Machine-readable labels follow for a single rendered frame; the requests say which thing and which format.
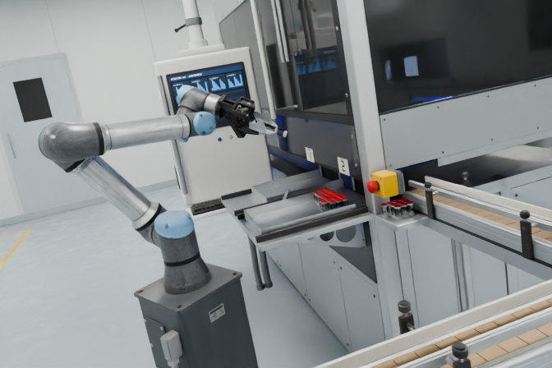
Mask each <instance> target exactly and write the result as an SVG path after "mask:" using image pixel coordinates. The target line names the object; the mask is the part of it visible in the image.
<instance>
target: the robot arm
mask: <svg viewBox="0 0 552 368"><path fill-rule="evenodd" d="M245 99H246V98H244V97H240V99H238V100H237V101H236V102H235V101H233V100H230V99H227V95H225V94H223V95H222V97H221V96H218V95H216V94H211V93H210V92H207V91H204V90H200V89H198V88H196V87H193V86H189V85H184V86H182V87H181V88H180V90H179V91H178V92H177V103H178V104H180V107H179V109H178V110H177V113H176V115H173V116H167V117H155V118H149V119H142V120H135V121H129V122H117V123H110V124H104V125H102V124H100V123H99V122H87V123H79V122H53V123H50V124H48V125H47V126H46V127H45V128H44V129H43V130H42V131H41V132H40V134H39V138H38V146H39V150H40V152H41V153H42V155H43V156H44V157H46V158H47V159H50V160H52V161H54V163H55V164H56V165H58V166H59V167H60V168H61V169H63V170H64V171H65V172H66V173H76V174H77V175H78V176H79V177H80V178H82V179H83V180H84V181H85V182H87V183H88V184H89V185H90V186H92V187H93V188H94V189H95V190H96V191H97V192H98V193H99V194H100V195H102V196H103V197H104V198H105V199H106V200H108V201H109V202H110V203H111V204H113V205H114V206H115V207H116V208H117V209H119V210H120V211H121V212H122V213H124V214H125V215H126V216H127V217H128V218H129V219H130V220H131V226H132V227H133V228H134V229H135V230H136V231H137V232H138V233H139V234H140V235H141V236H142V237H143V238H144V239H145V240H146V241H147V242H150V243H152V244H154V245H156V246H157V247H159V248H160V250H161V253H162V257H163V262H164V275H163V287H164V291H165V292H166V293H168V294H173V295H180V294H185V293H189V292H194V291H196V290H198V289H200V288H202V287H203V286H205V285H206V284H207V283H208V282H209V281H210V279H211V275H210V271H209V269H208V267H207V265H206V264H205V262H204V261H203V259H202V258H201V256H200V249H199V246H198V242H197V238H196V231H195V228H194V226H195V224H194V221H193V220H192V217H191V215H190V213H188V212H187V211H185V210H170V211H167V210H166V209H165V208H164V207H163V206H162V205H161V204H160V203H159V202H158V201H156V200H154V201H149V200H148V199H147V198H146V197H145V196H144V195H142V194H141V193H140V192H139V191H138V190H137V189H136V188H135V187H134V186H133V185H132V184H130V182H128V181H127V180H126V179H125V178H124V177H123V176H122V175H120V174H119V173H118V172H117V171H116V170H115V169H114V168H112V167H111V166H110V165H109V164H108V163H107V162H106V161H104V160H103V159H102V158H101V157H100V155H104V154H105V153H106V152H107V151H108V150H117V149H122V148H127V147H132V146H138V145H147V144H152V143H157V142H162V141H167V140H179V141H181V142H187V141H188V140H189V138H190V137H192V136H207V135H210V134H211V133H213V132H214V130H215V127H216V121H215V117H218V118H222V117H223V116H225V118H226V119H227V121H228V123H229V125H230V126H231V128H232V129H233V131H234V132H235V134H236V135H237V138H244V137H245V136H246V134H250V135H272V134H275V131H271V130H267V129H266V128H265V127H270V128H272V129H274V128H275V127H277V128H278V126H277V125H276V124H275V123H274V122H272V121H271V117H270V114H269V112H266V111H264V112H263V113H262V114H260V113H258V112H254V111H255V101H253V100H250V99H246V100H249V101H251V103H250V102H247V101H245ZM239 101H240V102H239ZM238 102H239V103H238ZM254 120H255V123H254V122H253V121H254Z"/></svg>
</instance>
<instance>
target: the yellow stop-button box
mask: <svg viewBox="0 0 552 368"><path fill-rule="evenodd" d="M371 180H372V181H373V180H374V181H376V183H377V185H378V192H376V193H374V194H375V195H378V196H380V197H383V198H389V197H391V196H397V195H398V194H399V195H401V194H403V193H404V188H403V175H402V172H400V171H398V170H394V169H391V168H388V169H385V170H382V171H378V172H373V173H372V174H371Z"/></svg>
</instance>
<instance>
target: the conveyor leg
mask: <svg viewBox="0 0 552 368"><path fill-rule="evenodd" d="M451 244H452V253H453V267H454V274H455V283H456V290H457V298H458V313H461V312H464V311H467V310H470V309H471V308H474V307H476V306H475V297H474V289H473V281H472V265H471V257H470V248H469V246H467V245H465V244H463V243H461V242H459V241H456V240H454V239H452V238H451Z"/></svg>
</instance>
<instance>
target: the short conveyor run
mask: <svg viewBox="0 0 552 368"><path fill-rule="evenodd" d="M462 177H464V179H462V184H461V185H458V184H454V183H452V182H446V181H443V180H439V179H436V178H433V177H427V176H425V181H426V182H425V183H424V184H422V183H419V182H414V181H412V180H410V181H408V184H409V186H412V187H415V188H417V189H415V190H413V191H404V193H403V194H402V198H405V199H406V200H409V201H413V205H414V209H415V212H416V213H418V214H421V215H424V216H426V217H427V218H428V223H426V224H423V226H425V227H427V228H430V229H432V230H434V231H436V232H439V233H441V234H443V235H445V236H447V237H450V238H452V239H454V240H456V241H458V242H461V243H463V244H465V245H467V246H470V247H472V248H474V249H476V250H478V251H481V252H483V253H485V254H487V255H490V256H492V257H494V258H496V259H498V260H501V261H503V262H505V263H507V264H509V265H512V266H514V267H516V268H518V269H521V270H523V271H525V272H527V273H529V274H532V275H534V276H536V277H538V278H541V279H543V280H545V281H547V280H550V279H552V210H550V209H545V208H541V207H538V206H535V205H529V204H527V203H523V202H520V201H517V200H511V199H509V198H505V197H502V196H499V195H494V194H490V193H487V192H484V191H478V190H476V189H472V188H470V181H469V180H467V177H469V173H468V172H462ZM431 183H432V184H431Z"/></svg>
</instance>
